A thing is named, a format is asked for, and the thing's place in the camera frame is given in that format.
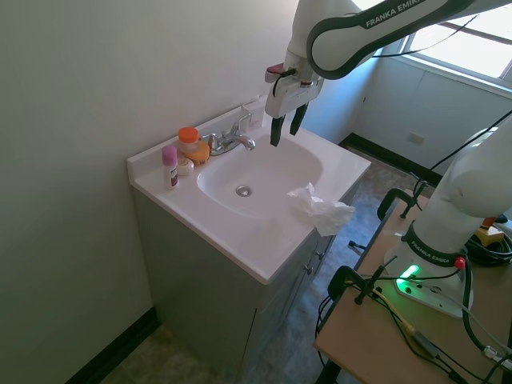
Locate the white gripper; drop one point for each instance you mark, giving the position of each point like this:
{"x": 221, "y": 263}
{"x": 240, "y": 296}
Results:
{"x": 290, "y": 96}

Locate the white tissue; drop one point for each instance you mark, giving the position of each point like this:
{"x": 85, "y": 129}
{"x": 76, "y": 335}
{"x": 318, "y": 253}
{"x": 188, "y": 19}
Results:
{"x": 324, "y": 212}

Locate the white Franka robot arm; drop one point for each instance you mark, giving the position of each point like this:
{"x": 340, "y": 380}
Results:
{"x": 440, "y": 224}

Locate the chrome faucet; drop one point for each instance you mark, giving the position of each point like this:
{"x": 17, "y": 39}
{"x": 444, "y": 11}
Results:
{"x": 228, "y": 144}

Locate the chrome sink drain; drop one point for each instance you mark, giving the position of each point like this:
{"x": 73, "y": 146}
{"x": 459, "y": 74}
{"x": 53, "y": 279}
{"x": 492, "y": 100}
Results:
{"x": 244, "y": 190}

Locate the orange round jar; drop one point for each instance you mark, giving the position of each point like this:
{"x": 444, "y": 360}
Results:
{"x": 200, "y": 154}

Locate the clear bottle with orange lid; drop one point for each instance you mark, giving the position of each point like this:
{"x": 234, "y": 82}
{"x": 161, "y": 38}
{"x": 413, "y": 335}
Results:
{"x": 189, "y": 137}

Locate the small white round jar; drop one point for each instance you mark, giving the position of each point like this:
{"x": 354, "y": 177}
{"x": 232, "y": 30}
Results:
{"x": 185, "y": 167}

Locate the pink and white deodorant stick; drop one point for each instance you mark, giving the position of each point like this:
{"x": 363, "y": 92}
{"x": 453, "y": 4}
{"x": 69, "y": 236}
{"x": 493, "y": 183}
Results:
{"x": 170, "y": 168}

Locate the white sink countertop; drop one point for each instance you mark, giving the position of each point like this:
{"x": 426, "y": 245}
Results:
{"x": 224, "y": 236}

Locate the metal cabinet knob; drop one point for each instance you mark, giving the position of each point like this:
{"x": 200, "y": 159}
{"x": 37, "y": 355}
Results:
{"x": 318, "y": 253}
{"x": 308, "y": 268}

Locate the black metal C-clamp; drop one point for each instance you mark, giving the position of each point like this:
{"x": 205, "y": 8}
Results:
{"x": 400, "y": 198}
{"x": 340, "y": 278}

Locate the grey vanity cabinet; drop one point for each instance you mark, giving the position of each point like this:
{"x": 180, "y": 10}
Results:
{"x": 208, "y": 288}

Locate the light wooden table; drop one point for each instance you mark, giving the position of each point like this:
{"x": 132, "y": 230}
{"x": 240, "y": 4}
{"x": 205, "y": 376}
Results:
{"x": 360, "y": 332}

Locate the yellow emergency stop box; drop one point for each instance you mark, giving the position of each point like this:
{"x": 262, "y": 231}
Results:
{"x": 494, "y": 234}

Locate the red and black wrist camera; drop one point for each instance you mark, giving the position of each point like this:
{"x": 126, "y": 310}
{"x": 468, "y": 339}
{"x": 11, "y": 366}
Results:
{"x": 275, "y": 70}

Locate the white wall outlet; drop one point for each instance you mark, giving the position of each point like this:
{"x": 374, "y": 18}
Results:
{"x": 415, "y": 138}

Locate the window with white frame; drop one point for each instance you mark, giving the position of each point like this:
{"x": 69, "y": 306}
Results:
{"x": 480, "y": 36}

